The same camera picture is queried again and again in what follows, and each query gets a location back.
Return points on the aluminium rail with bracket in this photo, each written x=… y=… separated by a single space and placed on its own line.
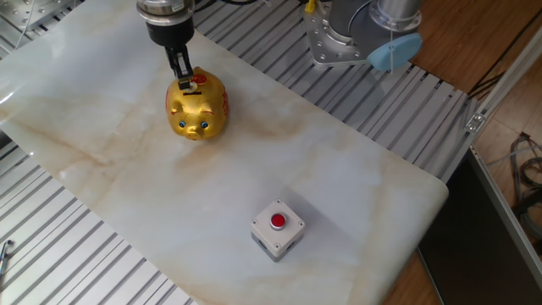
x=504 y=84

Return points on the white marble board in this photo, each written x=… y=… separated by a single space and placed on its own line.
x=127 y=169

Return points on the black side panel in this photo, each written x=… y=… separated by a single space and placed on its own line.
x=466 y=254

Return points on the small metal tool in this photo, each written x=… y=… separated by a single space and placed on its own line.
x=8 y=243

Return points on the white push button box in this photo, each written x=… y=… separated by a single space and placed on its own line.
x=292 y=233

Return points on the aluminium frame rail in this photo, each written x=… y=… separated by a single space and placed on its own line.
x=508 y=207

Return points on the white zip tie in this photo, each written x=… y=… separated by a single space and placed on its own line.
x=392 y=55

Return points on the silver perforated metal plate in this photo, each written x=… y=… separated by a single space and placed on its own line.
x=25 y=12

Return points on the golden piggy bank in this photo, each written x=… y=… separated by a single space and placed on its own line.
x=199 y=114

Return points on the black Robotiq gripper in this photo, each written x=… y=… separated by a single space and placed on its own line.
x=169 y=34

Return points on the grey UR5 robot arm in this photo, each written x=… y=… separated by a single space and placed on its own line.
x=360 y=25

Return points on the yellow plastic piece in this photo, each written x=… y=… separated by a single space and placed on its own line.
x=310 y=5

